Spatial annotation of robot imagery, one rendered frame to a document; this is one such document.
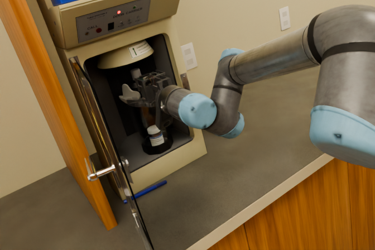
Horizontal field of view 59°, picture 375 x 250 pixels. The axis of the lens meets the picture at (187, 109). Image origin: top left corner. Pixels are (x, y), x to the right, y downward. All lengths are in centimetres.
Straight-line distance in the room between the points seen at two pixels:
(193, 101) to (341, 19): 34
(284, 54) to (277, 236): 61
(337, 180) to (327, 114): 76
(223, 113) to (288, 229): 47
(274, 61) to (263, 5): 114
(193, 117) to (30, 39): 38
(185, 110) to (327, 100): 33
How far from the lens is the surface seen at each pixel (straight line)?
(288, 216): 108
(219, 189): 96
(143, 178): 104
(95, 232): 98
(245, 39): 172
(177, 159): 107
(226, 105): 80
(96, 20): 82
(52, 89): 79
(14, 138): 135
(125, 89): 96
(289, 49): 63
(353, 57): 49
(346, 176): 125
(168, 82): 84
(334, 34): 53
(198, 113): 71
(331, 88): 48
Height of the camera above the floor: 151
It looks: 22 degrees down
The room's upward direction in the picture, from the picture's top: 15 degrees counter-clockwise
